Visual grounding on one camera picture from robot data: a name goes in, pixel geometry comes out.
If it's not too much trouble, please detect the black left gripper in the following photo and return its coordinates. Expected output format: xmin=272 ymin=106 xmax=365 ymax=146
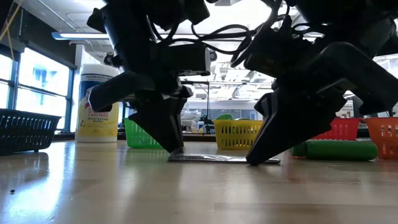
xmin=88 ymin=42 xmax=194 ymax=154

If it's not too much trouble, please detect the red plastic basket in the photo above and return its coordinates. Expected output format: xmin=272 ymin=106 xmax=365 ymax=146
xmin=312 ymin=117 xmax=364 ymax=141

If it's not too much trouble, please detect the orange plastic basket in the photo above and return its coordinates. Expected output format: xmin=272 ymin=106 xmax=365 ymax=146
xmin=364 ymin=116 xmax=398 ymax=161

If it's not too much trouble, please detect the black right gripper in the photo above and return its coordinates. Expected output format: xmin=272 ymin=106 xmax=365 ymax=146
xmin=243 ymin=15 xmax=398 ymax=166

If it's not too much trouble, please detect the black aluminium table frame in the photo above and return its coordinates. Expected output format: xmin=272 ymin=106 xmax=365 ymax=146
xmin=55 ymin=132 xmax=216 ymax=143

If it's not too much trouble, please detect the green plastic basket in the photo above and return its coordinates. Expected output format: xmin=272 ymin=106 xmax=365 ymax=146
xmin=123 ymin=117 xmax=165 ymax=149

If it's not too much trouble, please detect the black plastic basket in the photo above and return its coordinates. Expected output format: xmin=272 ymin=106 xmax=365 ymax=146
xmin=0 ymin=108 xmax=62 ymax=156

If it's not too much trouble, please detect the yellow plastic basket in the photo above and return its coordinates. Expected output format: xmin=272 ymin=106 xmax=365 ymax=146
xmin=213 ymin=119 xmax=265 ymax=151

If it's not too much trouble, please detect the yellow disinfecting wipes canister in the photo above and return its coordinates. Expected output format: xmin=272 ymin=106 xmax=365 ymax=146
xmin=74 ymin=63 xmax=121 ymax=144

